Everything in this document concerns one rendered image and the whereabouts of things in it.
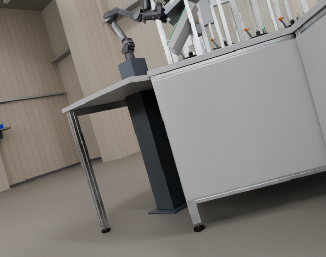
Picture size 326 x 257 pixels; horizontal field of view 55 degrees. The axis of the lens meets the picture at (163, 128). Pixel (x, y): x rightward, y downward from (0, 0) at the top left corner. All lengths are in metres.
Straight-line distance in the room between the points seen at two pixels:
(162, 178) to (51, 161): 8.73
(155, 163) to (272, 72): 0.98
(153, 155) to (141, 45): 6.46
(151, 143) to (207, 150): 0.61
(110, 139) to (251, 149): 6.85
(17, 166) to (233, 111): 9.09
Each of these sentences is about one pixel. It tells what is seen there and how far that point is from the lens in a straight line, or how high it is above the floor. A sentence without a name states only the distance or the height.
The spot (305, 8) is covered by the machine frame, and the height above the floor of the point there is 1.20.
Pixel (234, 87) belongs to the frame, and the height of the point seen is 0.66.
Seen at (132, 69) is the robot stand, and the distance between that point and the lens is 2.15.
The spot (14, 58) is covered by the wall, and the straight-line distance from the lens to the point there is 11.09.
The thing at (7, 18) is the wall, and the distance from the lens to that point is 11.60.
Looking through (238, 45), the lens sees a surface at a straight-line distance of 1.63.
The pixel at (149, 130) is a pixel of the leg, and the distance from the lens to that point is 2.10.
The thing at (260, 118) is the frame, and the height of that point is 0.47.
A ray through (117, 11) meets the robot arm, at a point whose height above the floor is 1.41.
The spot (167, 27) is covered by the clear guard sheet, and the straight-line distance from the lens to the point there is 3.81.
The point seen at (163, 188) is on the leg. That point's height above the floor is 0.16.
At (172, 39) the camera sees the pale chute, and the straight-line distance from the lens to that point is 1.91.
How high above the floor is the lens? 0.59
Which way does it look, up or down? 1 degrees down
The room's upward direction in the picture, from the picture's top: 16 degrees counter-clockwise
